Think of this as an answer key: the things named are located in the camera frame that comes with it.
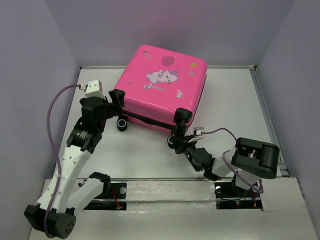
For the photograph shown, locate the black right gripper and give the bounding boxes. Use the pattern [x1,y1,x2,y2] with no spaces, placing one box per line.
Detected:
[170,134,200,172]

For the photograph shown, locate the pink kids suitcase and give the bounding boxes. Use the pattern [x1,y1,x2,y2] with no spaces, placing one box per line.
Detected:
[114,44,208,138]

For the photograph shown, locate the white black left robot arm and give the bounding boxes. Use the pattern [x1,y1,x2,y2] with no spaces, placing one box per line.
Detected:
[24,96,116,240]

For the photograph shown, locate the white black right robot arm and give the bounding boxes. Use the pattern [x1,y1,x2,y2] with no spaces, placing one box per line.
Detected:
[170,135,280,196]

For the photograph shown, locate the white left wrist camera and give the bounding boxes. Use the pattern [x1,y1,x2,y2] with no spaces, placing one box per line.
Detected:
[79,79,105,99]

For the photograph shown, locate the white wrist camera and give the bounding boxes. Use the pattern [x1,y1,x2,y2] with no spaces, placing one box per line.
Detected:
[188,126,205,143]
[79,79,105,99]

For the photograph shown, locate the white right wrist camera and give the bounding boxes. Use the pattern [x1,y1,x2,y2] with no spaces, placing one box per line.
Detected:
[188,126,205,143]

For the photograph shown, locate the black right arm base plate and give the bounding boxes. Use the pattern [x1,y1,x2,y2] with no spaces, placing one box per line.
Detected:
[215,181,263,210]

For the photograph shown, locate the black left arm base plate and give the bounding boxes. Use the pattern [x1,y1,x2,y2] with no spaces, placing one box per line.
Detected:
[84,182,127,211]

